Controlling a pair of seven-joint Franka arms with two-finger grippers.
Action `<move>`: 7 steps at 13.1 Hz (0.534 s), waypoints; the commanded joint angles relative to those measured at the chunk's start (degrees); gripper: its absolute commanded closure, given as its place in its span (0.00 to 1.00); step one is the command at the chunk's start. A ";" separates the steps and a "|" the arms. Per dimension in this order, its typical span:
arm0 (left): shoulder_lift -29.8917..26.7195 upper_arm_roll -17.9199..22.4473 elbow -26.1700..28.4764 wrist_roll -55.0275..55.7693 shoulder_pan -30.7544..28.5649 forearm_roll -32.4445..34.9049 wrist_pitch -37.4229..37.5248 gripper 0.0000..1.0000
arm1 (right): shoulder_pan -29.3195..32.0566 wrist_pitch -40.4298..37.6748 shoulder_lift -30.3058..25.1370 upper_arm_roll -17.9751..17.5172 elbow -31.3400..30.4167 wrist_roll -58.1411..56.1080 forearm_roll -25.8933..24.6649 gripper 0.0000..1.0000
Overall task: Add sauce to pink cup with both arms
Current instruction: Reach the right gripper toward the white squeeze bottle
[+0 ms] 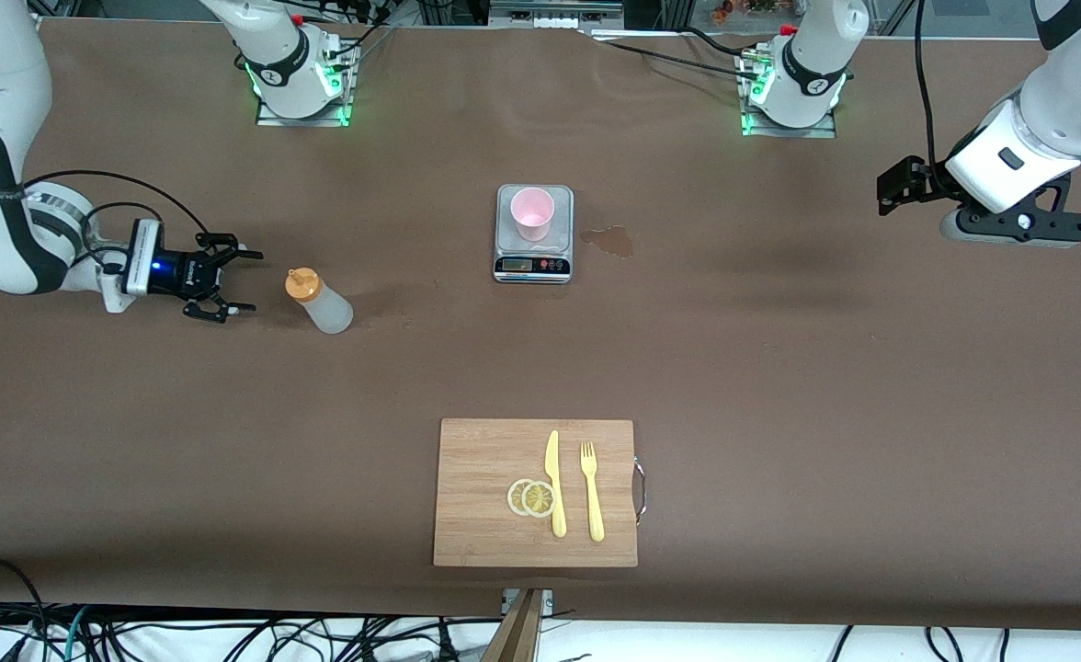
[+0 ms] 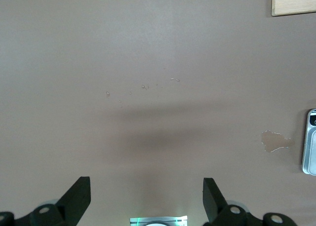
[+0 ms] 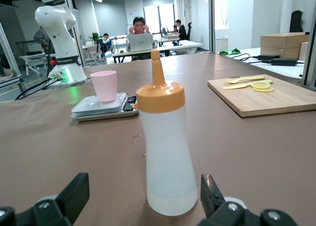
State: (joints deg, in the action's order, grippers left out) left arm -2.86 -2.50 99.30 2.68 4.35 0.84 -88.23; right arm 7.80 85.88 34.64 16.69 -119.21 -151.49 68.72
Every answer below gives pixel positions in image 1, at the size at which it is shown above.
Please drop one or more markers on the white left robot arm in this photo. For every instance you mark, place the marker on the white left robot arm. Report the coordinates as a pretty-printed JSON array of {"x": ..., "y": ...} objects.
[{"x": 1055, "y": 110}]

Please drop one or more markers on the silver digital kitchen scale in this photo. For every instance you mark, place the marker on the silver digital kitchen scale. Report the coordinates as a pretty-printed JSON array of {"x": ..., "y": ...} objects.
[{"x": 533, "y": 267}]

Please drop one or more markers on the yellow plastic fork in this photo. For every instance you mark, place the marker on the yellow plastic fork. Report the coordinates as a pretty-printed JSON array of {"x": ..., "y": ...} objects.
[{"x": 596, "y": 515}]

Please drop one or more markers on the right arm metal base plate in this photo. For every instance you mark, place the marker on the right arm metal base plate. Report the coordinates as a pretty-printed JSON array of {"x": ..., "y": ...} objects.
[{"x": 301, "y": 120}]

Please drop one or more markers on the yellow plastic knife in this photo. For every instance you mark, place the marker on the yellow plastic knife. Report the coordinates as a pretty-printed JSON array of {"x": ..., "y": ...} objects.
[{"x": 557, "y": 515}]

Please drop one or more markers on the wooden post with metal bracket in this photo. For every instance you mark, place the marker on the wooden post with metal bracket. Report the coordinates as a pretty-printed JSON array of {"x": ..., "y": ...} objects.
[{"x": 522, "y": 634}]

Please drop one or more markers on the lemon slice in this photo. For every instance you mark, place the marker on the lemon slice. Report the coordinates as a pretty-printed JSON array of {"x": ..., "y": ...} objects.
[
  {"x": 515, "y": 497},
  {"x": 539, "y": 499}
]

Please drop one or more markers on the translucent squeeze bottle orange cap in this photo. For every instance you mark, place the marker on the translucent squeeze bottle orange cap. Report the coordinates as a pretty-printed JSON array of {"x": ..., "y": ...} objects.
[{"x": 329, "y": 313}]

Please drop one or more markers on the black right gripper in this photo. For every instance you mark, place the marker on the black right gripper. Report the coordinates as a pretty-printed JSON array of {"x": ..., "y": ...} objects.
[{"x": 179, "y": 274}]

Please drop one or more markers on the pink plastic cup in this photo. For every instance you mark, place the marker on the pink plastic cup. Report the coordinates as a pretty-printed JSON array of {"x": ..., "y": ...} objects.
[{"x": 533, "y": 216}]

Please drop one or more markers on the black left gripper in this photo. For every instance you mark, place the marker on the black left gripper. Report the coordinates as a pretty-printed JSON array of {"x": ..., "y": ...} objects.
[{"x": 928, "y": 179}]

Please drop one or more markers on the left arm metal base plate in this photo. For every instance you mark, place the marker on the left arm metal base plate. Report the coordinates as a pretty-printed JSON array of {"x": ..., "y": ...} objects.
[{"x": 789, "y": 133}]

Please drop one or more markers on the wooden cutting board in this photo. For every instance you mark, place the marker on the wooden cutting board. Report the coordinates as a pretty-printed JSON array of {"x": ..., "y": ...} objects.
[{"x": 476, "y": 460}]

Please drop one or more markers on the white power strip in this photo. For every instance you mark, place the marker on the white power strip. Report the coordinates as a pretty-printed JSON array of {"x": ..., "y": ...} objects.
[{"x": 559, "y": 22}]

